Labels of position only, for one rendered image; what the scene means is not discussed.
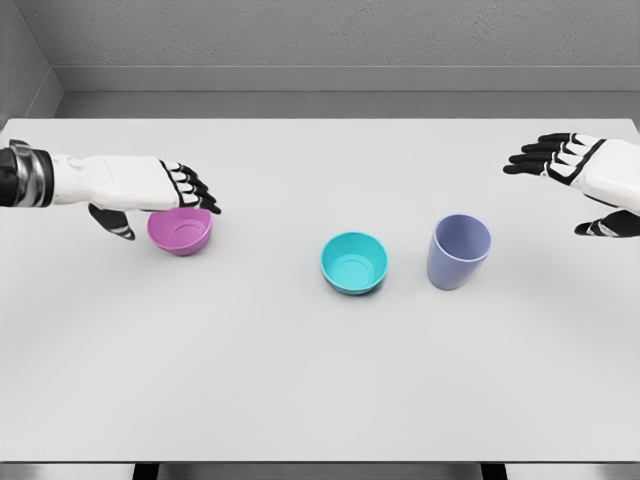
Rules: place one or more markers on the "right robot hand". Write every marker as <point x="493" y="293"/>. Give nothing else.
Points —
<point x="610" y="175"/>

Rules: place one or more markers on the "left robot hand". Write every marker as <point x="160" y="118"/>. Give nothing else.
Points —
<point x="135" y="182"/>

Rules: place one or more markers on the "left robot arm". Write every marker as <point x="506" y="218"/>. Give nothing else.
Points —
<point x="40" y="175"/>

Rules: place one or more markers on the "pink bowl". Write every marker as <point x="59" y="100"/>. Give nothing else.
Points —
<point x="181" y="234"/>

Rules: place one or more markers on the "lavender cup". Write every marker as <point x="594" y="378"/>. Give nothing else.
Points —
<point x="458" y="252"/>

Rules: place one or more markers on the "teal bowl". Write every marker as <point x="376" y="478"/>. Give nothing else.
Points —
<point x="354" y="262"/>

